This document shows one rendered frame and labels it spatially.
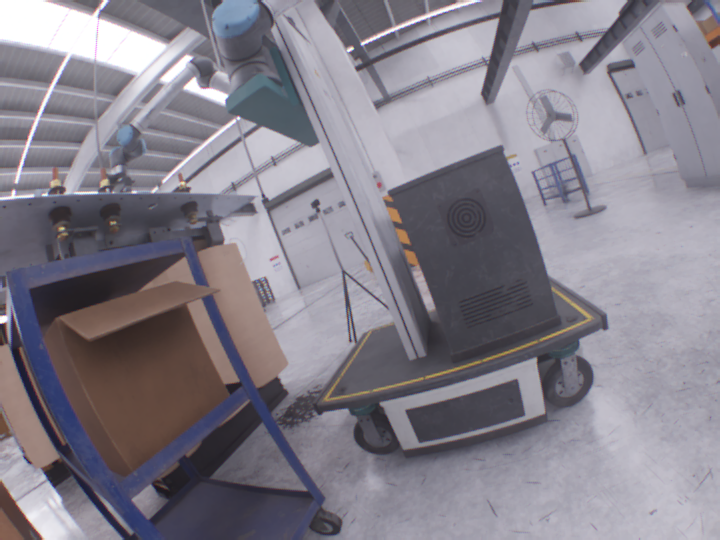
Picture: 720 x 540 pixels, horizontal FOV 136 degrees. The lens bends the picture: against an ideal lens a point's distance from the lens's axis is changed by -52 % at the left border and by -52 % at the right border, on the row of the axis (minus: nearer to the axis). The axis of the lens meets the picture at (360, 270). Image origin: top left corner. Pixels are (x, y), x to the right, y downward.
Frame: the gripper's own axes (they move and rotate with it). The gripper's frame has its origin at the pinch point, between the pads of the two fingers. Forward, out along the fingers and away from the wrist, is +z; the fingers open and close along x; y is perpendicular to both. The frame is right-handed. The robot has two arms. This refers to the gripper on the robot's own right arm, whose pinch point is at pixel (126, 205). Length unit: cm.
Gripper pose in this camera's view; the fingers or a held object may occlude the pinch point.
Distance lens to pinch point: 168.7
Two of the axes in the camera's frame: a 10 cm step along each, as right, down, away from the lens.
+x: -8.8, 3.4, 3.2
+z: 3.8, 9.2, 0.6
